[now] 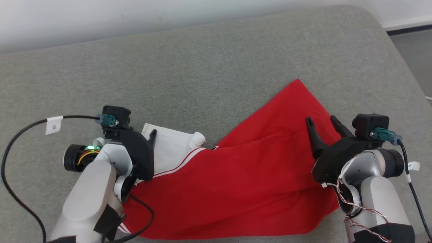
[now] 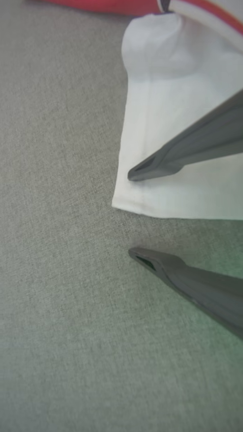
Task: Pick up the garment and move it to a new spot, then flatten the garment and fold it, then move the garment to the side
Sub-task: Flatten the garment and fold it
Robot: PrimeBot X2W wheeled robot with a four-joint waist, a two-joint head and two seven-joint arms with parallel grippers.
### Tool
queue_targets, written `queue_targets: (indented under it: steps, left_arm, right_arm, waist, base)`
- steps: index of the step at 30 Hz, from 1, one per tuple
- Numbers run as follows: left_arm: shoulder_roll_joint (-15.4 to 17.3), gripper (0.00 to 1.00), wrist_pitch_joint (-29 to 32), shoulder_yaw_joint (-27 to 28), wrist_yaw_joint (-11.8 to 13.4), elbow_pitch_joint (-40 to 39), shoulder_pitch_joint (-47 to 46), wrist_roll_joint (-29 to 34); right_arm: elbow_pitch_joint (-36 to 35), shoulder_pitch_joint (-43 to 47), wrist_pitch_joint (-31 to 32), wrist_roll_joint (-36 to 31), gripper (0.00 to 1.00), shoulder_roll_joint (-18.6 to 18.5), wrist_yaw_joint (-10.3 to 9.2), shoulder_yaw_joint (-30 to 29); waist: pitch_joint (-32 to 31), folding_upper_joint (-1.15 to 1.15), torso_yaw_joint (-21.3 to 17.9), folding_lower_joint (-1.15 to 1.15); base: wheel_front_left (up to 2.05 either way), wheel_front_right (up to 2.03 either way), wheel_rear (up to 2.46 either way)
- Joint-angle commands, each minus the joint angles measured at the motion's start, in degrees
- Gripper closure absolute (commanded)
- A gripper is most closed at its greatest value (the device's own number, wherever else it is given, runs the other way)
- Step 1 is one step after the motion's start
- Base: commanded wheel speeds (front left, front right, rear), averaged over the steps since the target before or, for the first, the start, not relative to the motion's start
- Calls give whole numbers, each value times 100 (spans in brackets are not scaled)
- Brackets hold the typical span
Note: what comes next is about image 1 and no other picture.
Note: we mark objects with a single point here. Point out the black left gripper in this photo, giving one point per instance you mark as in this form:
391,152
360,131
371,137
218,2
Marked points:
141,158

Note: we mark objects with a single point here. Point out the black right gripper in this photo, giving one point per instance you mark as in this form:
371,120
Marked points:
330,158

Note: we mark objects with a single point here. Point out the red shirt with striped trim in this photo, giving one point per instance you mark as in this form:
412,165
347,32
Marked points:
236,175

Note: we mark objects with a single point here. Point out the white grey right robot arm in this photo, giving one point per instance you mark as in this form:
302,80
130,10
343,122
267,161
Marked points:
381,199

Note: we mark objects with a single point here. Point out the dark baseboard strip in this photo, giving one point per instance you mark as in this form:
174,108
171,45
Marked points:
411,29

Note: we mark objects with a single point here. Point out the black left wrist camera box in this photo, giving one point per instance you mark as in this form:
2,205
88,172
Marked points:
122,113

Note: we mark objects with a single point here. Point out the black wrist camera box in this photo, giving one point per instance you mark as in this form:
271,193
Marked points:
122,113
369,123

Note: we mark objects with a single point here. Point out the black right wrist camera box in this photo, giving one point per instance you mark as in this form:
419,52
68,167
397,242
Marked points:
369,123

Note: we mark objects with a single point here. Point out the teal left camera connector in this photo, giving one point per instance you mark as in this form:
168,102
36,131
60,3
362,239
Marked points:
108,119

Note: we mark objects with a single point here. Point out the teal camera connector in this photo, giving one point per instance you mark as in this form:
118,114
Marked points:
108,119
384,135

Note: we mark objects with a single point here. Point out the teal right camera connector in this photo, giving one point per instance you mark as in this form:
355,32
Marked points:
384,135

